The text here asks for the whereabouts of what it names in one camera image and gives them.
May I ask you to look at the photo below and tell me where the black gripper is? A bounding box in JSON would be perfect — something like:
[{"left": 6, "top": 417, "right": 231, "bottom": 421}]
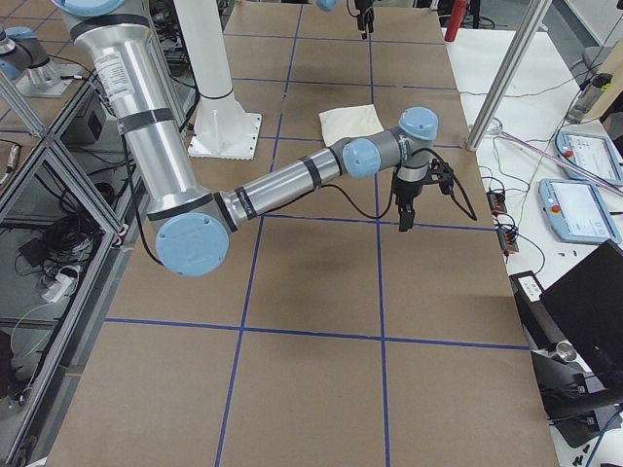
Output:
[{"left": 392, "top": 159, "right": 454, "bottom": 233}]

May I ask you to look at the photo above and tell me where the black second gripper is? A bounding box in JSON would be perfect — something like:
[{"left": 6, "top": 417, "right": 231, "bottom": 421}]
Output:
[{"left": 346, "top": 0, "right": 375, "bottom": 39}]

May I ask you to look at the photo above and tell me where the cream white t-shirt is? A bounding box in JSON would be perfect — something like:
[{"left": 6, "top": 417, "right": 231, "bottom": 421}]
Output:
[{"left": 318, "top": 104, "right": 384, "bottom": 146}]

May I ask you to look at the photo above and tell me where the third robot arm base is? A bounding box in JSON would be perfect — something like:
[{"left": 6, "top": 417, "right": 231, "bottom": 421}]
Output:
[{"left": 1, "top": 26, "right": 76, "bottom": 98}]

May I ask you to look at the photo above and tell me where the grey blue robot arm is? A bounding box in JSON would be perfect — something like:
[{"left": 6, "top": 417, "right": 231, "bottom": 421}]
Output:
[{"left": 58, "top": 1, "right": 456, "bottom": 277}]

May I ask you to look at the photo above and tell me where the red bottle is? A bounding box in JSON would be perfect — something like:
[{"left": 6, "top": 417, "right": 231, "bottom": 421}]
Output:
[{"left": 444, "top": 0, "right": 469, "bottom": 42}]

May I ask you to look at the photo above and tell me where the reacher grabber stick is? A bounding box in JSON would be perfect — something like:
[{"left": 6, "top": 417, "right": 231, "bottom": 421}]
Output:
[{"left": 487, "top": 121, "right": 622, "bottom": 194}]

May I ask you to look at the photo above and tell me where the blue teach pendant lower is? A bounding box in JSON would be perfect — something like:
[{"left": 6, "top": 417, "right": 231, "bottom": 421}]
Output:
[{"left": 538, "top": 179, "right": 622, "bottom": 244}]

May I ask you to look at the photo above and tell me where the blue teach pendant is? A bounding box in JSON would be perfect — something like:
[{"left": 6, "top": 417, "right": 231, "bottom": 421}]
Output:
[
  {"left": 556, "top": 131, "right": 622, "bottom": 187},
  {"left": 538, "top": 179, "right": 622, "bottom": 244}
]

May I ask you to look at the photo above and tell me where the blue teach pendant upper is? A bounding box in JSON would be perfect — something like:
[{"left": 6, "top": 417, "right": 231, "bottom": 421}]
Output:
[{"left": 556, "top": 131, "right": 622, "bottom": 187}]

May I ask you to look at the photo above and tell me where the black laptop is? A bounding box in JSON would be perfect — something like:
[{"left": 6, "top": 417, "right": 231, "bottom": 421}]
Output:
[{"left": 541, "top": 240, "right": 622, "bottom": 387}]

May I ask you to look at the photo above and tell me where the grey water bottle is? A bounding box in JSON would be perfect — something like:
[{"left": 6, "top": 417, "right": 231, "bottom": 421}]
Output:
[{"left": 566, "top": 73, "right": 612, "bottom": 124}]

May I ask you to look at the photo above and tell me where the white power strip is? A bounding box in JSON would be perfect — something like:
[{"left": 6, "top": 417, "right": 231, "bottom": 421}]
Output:
[{"left": 41, "top": 269, "right": 79, "bottom": 303}]

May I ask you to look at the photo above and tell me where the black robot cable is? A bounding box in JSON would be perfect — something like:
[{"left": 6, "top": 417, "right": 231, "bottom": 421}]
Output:
[{"left": 318, "top": 182, "right": 395, "bottom": 221}]

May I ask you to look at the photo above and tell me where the aluminium frame post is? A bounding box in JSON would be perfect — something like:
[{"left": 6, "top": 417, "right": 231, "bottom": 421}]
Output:
[{"left": 465, "top": 0, "right": 552, "bottom": 152}]

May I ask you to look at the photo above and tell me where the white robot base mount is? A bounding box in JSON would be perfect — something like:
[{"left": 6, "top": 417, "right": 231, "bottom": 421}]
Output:
[{"left": 174, "top": 0, "right": 262, "bottom": 161}]

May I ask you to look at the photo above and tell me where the aluminium frame rail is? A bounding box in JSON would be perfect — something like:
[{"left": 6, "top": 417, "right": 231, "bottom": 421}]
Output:
[{"left": 1, "top": 57, "right": 145, "bottom": 466}]

